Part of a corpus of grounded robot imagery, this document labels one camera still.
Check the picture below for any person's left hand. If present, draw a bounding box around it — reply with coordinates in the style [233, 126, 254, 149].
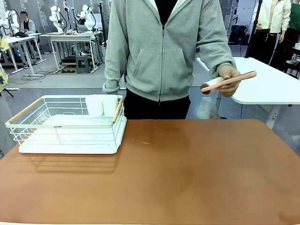
[217, 65, 241, 98]

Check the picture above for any pink handled lint roller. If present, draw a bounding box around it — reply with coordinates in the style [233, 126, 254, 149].
[200, 71, 257, 95]

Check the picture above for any white wire dish rack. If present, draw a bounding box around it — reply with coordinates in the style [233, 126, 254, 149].
[5, 94, 128, 155]

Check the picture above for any person's right forearm grey sleeve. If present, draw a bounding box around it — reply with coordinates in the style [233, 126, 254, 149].
[102, 42, 128, 94]

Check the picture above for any person's left forearm grey sleeve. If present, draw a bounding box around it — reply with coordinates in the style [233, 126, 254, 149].
[202, 32, 237, 79]

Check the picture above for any clear plastic bag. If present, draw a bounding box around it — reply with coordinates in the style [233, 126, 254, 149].
[197, 97, 220, 120]

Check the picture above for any large white side table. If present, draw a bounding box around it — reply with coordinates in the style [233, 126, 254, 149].
[196, 57, 300, 130]

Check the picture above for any black tripod pole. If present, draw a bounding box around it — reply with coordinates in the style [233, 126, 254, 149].
[244, 0, 263, 59]

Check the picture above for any person in grey hoodie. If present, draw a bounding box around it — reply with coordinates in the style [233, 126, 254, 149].
[102, 0, 237, 120]

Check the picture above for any person in white jacket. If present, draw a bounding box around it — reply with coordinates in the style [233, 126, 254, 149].
[251, 0, 292, 65]

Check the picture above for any person in green top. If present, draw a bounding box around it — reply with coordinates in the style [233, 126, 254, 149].
[277, 1, 300, 72]

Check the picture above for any white utensil holder cup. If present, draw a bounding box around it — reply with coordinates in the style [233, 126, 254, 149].
[102, 95, 119, 118]
[84, 94, 104, 117]

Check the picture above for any grey plastic stool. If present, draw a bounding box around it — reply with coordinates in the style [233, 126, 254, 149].
[75, 54, 91, 74]

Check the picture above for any white desk with robot arms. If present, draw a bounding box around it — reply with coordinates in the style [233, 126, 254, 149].
[40, 32, 99, 72]

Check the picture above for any seated person in grey jacket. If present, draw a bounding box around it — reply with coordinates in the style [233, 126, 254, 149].
[19, 11, 37, 35]

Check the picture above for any white desk with dark bag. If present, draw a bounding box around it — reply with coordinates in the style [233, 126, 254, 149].
[0, 32, 47, 77]

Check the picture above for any yellow patterned cloth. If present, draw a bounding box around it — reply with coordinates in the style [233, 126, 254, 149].
[0, 32, 10, 92]

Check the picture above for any black floor cable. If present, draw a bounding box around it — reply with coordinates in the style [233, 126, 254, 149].
[7, 67, 79, 85]

